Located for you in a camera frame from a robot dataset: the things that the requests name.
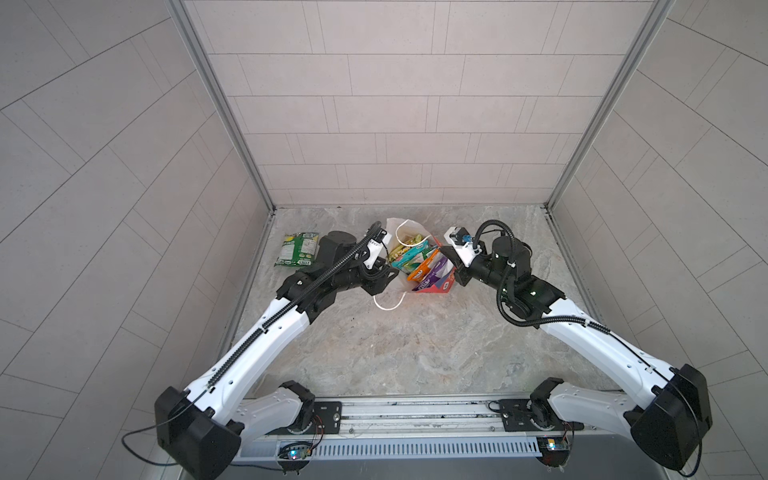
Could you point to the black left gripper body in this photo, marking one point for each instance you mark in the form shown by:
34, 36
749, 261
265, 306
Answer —
352, 276

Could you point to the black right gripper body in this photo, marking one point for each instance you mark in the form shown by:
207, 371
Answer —
483, 270

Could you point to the red paper gift bag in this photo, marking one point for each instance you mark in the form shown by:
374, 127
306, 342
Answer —
400, 287

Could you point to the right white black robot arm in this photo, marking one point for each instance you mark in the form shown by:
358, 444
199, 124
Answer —
663, 409

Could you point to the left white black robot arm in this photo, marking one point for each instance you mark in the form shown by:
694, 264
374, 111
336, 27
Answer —
202, 427

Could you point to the teal snack packet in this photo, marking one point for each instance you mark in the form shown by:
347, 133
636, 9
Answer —
411, 260

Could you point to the purple snack packet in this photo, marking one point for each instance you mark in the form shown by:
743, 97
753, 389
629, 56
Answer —
439, 280

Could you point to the orange snack packet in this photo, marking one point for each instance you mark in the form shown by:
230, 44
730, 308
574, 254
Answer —
424, 268

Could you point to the yellow green snack packet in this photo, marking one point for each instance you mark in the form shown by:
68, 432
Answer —
408, 243

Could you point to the right circuit board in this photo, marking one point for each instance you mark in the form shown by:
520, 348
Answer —
555, 451

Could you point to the left green circuit board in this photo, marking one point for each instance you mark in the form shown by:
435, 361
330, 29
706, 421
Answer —
296, 451

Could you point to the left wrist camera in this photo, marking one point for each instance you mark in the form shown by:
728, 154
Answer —
377, 250

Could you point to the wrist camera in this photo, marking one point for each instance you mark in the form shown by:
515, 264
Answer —
460, 248
377, 250

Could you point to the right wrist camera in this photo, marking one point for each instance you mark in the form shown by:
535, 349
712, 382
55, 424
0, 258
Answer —
460, 248

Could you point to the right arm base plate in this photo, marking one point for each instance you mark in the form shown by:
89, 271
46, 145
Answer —
524, 415

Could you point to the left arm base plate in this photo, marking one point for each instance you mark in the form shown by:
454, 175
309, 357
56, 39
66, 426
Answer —
329, 414

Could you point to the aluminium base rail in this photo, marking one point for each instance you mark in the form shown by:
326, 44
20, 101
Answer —
411, 428

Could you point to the aluminium corner post right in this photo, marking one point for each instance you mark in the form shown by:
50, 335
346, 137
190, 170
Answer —
646, 33

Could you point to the aluminium corner post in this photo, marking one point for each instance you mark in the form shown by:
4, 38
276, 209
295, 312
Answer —
180, 15
646, 33

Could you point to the aluminium corner post left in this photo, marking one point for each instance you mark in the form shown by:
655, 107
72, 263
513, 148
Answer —
180, 15

